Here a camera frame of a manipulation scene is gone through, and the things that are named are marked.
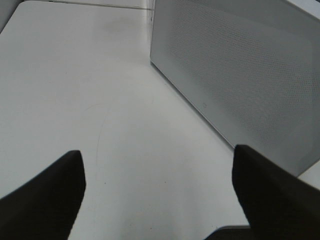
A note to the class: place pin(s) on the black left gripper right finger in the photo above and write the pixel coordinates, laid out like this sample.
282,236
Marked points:
277,205

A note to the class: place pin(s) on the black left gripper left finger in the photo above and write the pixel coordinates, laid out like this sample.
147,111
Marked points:
45,207

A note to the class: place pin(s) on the white microwave door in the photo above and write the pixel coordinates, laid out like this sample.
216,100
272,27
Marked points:
250,67

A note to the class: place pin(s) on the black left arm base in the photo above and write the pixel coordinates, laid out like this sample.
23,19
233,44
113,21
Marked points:
232,232

